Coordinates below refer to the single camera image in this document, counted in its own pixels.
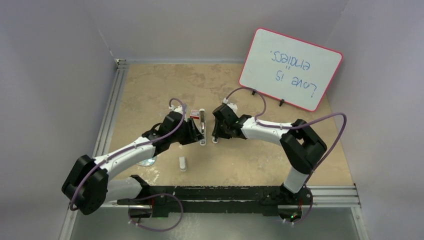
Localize red white staple box sleeve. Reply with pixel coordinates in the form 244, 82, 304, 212
189, 109, 201, 120

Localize long white stapler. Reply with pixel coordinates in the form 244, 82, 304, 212
199, 108, 206, 146

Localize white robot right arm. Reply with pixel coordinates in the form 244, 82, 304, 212
212, 103, 328, 204

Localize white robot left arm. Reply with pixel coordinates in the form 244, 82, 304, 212
61, 111, 204, 215

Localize blue hair clip package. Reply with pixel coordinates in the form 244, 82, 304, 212
137, 157, 157, 167

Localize pink framed whiteboard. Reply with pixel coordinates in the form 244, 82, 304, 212
239, 28, 344, 112

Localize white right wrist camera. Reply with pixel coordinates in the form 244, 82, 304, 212
225, 102, 238, 114

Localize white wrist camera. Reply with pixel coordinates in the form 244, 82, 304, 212
225, 102, 238, 114
169, 104, 187, 120

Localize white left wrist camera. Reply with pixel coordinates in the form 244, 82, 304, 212
169, 104, 187, 120

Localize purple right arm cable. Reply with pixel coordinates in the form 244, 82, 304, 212
222, 87, 348, 226

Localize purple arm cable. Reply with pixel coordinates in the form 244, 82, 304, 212
222, 87, 348, 226
68, 97, 184, 232

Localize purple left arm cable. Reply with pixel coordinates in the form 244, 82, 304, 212
68, 97, 184, 232

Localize aluminium frame rails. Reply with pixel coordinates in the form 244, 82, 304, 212
60, 61, 369, 240

